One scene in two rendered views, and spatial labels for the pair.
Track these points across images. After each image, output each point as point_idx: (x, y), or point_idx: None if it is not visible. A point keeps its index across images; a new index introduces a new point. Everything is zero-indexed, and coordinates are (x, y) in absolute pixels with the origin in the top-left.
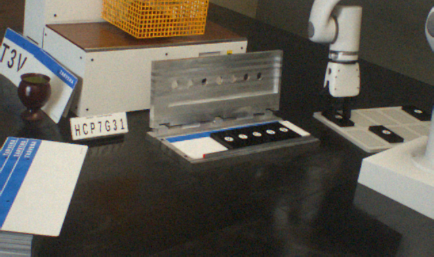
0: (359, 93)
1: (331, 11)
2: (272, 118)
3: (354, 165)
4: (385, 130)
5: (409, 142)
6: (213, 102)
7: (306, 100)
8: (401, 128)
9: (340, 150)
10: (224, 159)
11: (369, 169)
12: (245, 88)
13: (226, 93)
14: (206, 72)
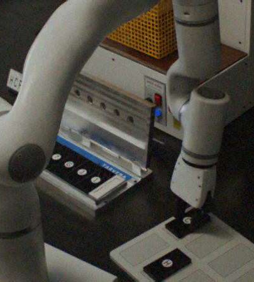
0: (209, 210)
1: (171, 86)
2: (136, 172)
3: (63, 246)
4: (174, 262)
5: (85, 263)
6: (79, 117)
7: (248, 198)
8: (209, 281)
9: (98, 234)
10: None
11: None
12: (114, 123)
13: (97, 117)
14: (78, 84)
